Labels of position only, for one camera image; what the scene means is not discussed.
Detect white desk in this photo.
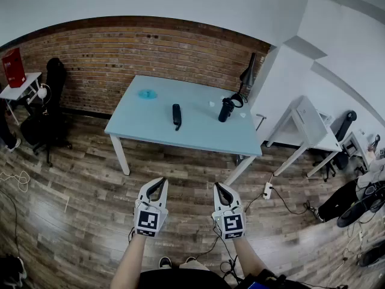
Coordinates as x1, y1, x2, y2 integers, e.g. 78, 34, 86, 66
266, 95, 344, 179

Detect person's black shirt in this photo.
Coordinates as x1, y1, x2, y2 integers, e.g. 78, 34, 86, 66
139, 268, 236, 289

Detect light blue table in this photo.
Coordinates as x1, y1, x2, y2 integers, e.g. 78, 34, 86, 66
104, 74, 264, 186

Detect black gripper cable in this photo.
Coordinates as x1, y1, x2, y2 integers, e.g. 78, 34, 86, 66
192, 236, 239, 283

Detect red box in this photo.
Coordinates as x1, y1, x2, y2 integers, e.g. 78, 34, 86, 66
1, 47, 26, 89

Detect hammer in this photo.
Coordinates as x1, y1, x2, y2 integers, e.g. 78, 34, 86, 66
255, 113, 268, 131

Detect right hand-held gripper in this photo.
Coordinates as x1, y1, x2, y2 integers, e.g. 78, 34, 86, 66
211, 181, 248, 241

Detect person's beige trousers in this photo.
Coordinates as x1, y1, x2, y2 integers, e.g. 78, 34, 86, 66
179, 259, 211, 272

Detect black floor cable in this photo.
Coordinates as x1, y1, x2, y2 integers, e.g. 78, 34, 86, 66
245, 187, 311, 217

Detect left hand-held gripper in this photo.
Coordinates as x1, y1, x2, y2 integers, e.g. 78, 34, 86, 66
134, 176, 169, 238

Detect black tumbler bottle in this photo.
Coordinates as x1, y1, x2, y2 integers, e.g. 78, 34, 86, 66
218, 97, 236, 123

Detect person's right forearm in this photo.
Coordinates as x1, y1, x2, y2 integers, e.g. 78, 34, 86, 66
233, 236, 271, 280

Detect black desk lamp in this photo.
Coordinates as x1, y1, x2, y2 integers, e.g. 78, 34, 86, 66
230, 52, 258, 108

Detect person's left forearm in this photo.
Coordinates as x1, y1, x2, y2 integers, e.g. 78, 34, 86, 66
109, 230, 149, 289

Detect white floor cable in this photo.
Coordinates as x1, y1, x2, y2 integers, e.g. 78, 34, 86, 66
0, 170, 30, 194

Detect white side table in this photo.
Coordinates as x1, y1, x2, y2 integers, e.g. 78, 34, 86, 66
0, 72, 43, 126

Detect blue crumpled cloth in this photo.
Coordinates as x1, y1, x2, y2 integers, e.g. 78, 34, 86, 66
138, 89, 158, 101

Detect black chest mount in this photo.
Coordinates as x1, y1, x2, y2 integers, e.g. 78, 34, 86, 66
240, 268, 290, 289

